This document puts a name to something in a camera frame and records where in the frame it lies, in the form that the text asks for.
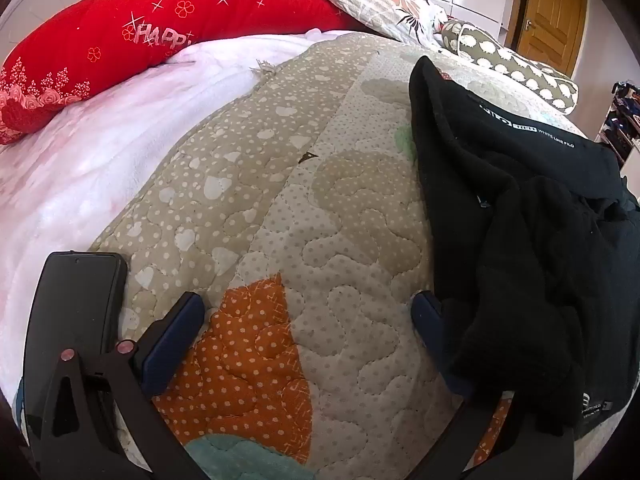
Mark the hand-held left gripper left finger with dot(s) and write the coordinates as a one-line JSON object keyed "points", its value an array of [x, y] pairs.
{"points": [[171, 334]]}

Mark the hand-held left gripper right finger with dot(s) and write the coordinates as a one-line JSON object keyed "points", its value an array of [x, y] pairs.
{"points": [[428, 321]]}

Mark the black pants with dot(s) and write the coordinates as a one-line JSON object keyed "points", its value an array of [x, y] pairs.
{"points": [[525, 260]]}

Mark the black smartphone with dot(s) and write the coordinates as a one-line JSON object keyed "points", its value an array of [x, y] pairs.
{"points": [[75, 300]]}

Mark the patchwork quilted bedspread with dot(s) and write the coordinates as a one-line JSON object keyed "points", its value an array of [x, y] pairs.
{"points": [[325, 240]]}

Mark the pale pink fleece blanket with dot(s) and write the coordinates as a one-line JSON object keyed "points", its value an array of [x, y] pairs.
{"points": [[100, 160]]}

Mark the olive patterned bolster pillow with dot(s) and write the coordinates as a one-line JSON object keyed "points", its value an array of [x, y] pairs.
{"points": [[525, 72]]}

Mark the white shelf unit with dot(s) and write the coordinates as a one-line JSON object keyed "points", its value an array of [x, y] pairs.
{"points": [[620, 120]]}

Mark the red embroidered pillow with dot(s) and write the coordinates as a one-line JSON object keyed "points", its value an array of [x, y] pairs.
{"points": [[100, 35]]}

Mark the wooden door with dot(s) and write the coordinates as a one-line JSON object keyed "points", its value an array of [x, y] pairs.
{"points": [[550, 15]]}

